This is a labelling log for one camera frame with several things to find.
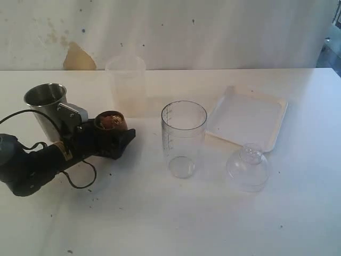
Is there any gold coin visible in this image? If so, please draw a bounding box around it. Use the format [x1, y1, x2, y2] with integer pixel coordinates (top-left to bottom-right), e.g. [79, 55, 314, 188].
[111, 115, 122, 126]

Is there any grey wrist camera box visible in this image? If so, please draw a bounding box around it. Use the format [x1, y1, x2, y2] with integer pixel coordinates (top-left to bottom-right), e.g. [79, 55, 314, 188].
[56, 102, 88, 127]

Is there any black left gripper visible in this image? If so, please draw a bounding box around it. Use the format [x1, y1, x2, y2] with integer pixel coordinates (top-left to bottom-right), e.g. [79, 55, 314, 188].
[60, 119, 135, 162]

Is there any translucent plastic container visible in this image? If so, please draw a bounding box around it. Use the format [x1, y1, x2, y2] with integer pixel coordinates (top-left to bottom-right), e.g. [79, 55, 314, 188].
[105, 54, 147, 118]

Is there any black camera cable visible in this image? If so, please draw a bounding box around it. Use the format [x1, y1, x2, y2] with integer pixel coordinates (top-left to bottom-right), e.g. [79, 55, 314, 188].
[0, 109, 97, 189]

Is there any clear plastic shaker cup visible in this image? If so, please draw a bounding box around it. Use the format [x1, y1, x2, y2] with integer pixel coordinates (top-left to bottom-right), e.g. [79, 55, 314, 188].
[161, 100, 207, 179]

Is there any white rectangular tray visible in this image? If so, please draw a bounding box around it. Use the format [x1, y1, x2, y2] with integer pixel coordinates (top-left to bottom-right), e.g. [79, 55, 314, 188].
[206, 86, 288, 153]

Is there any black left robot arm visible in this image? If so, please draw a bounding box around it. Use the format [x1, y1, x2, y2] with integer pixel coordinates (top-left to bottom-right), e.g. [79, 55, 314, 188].
[1, 119, 135, 197]

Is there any stainless steel cup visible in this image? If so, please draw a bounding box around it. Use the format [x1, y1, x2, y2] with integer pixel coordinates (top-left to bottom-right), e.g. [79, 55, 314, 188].
[24, 83, 67, 142]

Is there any small wooden block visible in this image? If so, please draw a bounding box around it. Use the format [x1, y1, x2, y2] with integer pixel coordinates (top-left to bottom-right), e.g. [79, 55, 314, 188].
[100, 116, 113, 129]

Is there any brown wooden cup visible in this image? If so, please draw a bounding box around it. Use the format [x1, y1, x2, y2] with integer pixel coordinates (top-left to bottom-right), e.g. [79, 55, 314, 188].
[94, 110, 128, 131]

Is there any clear dome shaker lid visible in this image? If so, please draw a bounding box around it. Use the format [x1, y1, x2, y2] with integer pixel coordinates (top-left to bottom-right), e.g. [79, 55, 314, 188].
[226, 143, 270, 193]

